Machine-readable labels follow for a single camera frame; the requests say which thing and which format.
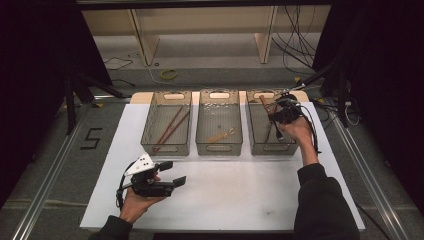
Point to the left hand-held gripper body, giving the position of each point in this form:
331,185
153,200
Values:
146,188

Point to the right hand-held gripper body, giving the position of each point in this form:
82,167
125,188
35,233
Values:
288,113

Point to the smoky transparent plastic bin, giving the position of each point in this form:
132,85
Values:
160,126
260,133
219,116

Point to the person's right hand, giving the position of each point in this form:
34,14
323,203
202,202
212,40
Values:
301,130

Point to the person's left hand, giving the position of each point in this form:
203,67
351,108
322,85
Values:
135,206

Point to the white table cover sheet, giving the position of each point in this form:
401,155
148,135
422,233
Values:
216,200

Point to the black metal stand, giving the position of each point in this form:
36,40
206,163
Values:
341,100

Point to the yellow tape roll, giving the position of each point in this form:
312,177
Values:
164,75

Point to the black curtain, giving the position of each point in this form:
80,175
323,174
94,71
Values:
33,83
390,83

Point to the black tripod stand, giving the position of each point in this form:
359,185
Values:
70,106

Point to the light wooden bench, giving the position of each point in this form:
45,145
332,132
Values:
146,43

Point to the aluminium floor rail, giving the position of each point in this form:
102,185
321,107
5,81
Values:
46,180
370,180

